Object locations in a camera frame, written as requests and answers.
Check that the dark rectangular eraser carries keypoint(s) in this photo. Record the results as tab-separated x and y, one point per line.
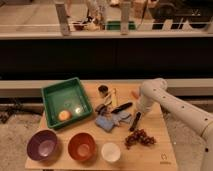
135	121

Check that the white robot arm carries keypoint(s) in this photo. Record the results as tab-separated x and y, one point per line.
199	120

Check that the small dark cup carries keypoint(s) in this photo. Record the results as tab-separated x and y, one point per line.
103	90

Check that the white paper cup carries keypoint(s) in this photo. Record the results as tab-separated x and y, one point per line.
111	152

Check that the small dark clip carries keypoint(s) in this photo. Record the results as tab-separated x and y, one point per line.
101	109

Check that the black marker pen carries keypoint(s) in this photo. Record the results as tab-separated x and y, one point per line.
122	107

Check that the blue cloth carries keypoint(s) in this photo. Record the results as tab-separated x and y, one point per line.
107	124

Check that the green plastic tray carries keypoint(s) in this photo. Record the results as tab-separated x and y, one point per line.
68	95

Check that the wooden board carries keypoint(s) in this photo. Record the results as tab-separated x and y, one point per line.
158	157

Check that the orange ball in tray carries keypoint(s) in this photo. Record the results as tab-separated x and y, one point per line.
64	115

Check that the bunch of dark grapes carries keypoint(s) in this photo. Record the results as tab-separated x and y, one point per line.
139	136

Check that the background green bin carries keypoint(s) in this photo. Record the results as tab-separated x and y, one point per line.
116	25

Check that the orange bowl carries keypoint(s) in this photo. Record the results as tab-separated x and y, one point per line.
82	147

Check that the purple bowl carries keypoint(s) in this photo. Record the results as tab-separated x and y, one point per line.
42	145

